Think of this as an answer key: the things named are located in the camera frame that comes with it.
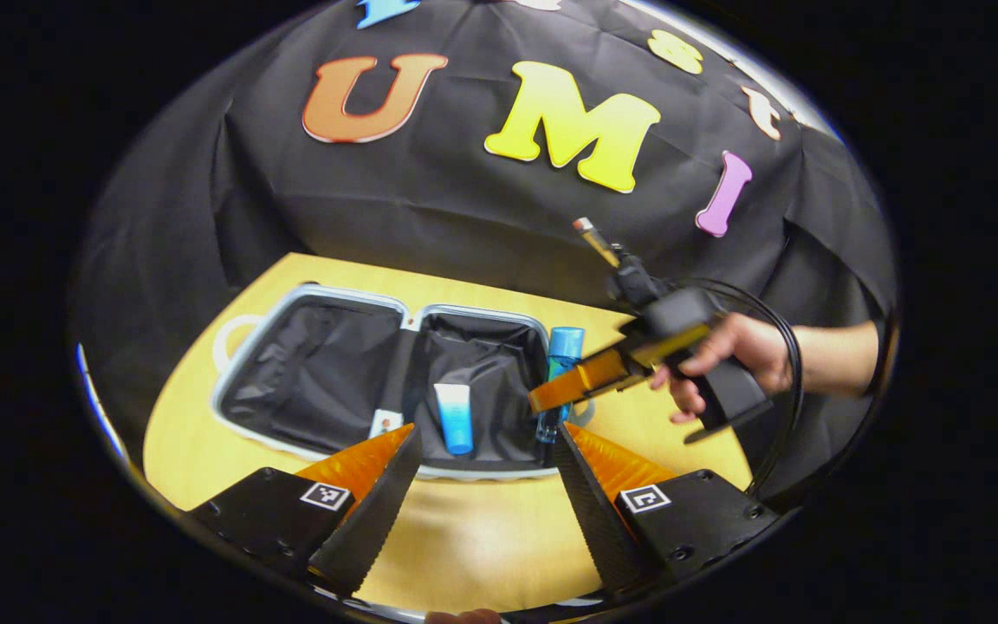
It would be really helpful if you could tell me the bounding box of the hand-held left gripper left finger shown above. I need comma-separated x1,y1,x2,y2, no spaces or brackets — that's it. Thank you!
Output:
183,422,424,601

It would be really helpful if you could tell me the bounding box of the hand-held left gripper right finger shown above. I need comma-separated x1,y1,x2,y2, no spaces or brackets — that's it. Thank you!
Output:
551,422,781,601

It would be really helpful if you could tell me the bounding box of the blue capped clear bottle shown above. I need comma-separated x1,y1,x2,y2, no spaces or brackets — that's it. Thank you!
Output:
536,327,586,445

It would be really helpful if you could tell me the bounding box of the light blue suitcase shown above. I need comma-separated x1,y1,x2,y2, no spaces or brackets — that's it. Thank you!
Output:
211,282,591,482

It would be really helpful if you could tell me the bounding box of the black backdrop cloth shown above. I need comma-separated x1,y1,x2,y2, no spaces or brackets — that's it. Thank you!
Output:
70,0,898,512

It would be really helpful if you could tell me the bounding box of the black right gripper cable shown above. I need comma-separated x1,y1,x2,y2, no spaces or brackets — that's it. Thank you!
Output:
681,277,805,501

